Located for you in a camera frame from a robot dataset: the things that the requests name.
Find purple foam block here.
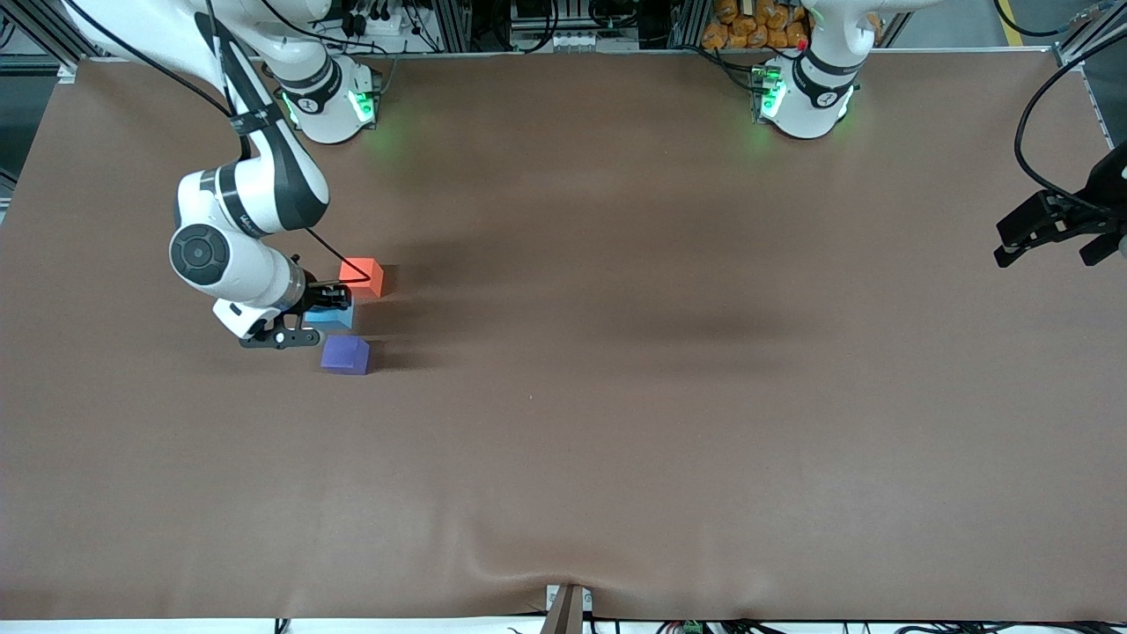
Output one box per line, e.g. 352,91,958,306
320,335,372,376

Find blue foam block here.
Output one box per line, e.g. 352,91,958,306
304,304,356,332

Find orange foam block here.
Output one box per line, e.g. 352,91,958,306
339,257,386,299

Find white terminal block row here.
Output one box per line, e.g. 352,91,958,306
511,26,617,52

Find aluminium frame post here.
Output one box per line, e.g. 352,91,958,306
667,0,712,49
429,0,481,54

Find orange bagged items pile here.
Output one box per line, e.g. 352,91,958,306
702,0,811,50

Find aluminium frame profile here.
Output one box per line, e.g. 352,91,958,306
1052,0,1127,71
0,0,89,80

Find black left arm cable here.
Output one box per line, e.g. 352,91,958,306
1014,26,1127,217

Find brown table cover mat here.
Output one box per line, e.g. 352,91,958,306
0,48,1127,622

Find white power strip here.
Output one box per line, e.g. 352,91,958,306
339,0,434,38

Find grey mounting bracket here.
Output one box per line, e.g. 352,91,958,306
541,583,593,634

